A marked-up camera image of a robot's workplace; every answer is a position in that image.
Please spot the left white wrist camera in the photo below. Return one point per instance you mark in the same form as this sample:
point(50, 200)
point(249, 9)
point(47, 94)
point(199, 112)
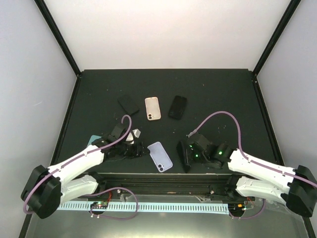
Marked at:
point(133, 136)

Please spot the black frame post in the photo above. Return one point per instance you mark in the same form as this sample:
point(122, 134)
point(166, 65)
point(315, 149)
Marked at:
point(44, 10)
point(283, 22)

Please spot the right black frame post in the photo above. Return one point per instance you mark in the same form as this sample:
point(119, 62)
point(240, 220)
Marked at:
point(283, 22)

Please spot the black aluminium front rail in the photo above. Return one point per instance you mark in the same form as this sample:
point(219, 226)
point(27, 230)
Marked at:
point(212, 186)

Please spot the white slotted cable duct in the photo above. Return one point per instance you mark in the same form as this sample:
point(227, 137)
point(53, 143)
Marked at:
point(206, 208)

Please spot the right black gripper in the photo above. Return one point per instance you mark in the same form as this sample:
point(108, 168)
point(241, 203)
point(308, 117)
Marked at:
point(191, 160)

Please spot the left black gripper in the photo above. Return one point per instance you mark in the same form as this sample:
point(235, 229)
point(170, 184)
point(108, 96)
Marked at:
point(137, 151)

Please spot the lavender phone case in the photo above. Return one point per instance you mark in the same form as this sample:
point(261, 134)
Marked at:
point(160, 157)

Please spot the black phone case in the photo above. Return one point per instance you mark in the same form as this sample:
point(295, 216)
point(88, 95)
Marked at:
point(177, 107)

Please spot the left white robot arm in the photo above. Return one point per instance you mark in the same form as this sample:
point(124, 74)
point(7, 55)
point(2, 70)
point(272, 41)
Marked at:
point(48, 188)

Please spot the beige phone case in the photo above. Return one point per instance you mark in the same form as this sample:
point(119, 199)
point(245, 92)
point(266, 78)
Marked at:
point(152, 108)

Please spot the left black frame post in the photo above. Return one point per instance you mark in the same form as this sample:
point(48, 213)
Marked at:
point(44, 10)

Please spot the black wallet pouch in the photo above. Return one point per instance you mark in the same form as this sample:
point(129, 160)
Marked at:
point(128, 105)

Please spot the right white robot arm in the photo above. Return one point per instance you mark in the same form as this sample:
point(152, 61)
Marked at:
point(294, 188)

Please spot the teal phone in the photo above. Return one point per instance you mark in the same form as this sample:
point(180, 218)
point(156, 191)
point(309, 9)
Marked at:
point(92, 139)

